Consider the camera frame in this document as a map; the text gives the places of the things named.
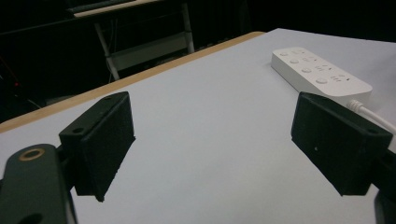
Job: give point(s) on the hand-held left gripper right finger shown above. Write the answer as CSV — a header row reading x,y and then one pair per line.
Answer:
x,y
336,146

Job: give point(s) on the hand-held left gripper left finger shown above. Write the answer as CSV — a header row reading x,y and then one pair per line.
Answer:
x,y
102,146

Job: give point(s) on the white power strip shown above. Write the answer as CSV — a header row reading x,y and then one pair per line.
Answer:
x,y
314,73

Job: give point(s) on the white metal stand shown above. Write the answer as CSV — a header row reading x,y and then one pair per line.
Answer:
x,y
146,46

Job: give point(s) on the wooden shelf board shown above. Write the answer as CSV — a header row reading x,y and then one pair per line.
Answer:
x,y
106,9

